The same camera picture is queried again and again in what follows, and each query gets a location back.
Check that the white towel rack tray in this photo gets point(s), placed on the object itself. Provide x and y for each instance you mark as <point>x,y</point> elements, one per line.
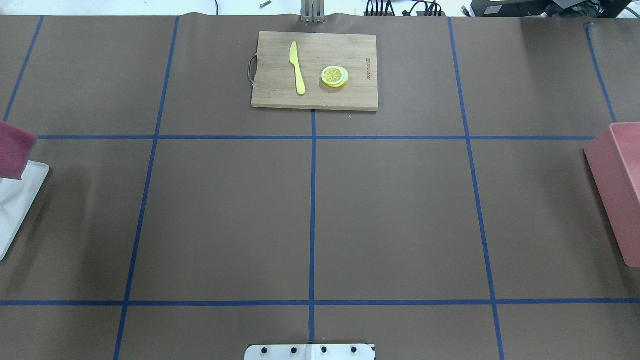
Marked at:
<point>16,199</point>

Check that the pink plastic bin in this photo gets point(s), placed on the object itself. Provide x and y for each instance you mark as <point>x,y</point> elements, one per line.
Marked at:
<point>614,161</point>

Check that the pink wiping cloth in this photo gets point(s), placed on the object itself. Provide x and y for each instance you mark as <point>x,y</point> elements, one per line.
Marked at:
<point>15,147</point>

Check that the yellow plastic knife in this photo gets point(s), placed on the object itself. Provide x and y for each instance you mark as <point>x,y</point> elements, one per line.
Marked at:
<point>300,86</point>

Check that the aluminium frame post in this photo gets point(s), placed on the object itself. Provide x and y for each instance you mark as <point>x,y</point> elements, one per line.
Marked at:
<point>313,11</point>

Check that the bamboo cutting board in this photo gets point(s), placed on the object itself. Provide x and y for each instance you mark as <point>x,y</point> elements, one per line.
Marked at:
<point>274,78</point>

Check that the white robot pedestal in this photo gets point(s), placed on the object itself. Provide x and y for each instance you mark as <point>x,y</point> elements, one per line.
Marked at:
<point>332,351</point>

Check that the lemon slice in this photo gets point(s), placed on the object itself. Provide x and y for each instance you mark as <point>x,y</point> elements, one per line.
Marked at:
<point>335,76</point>

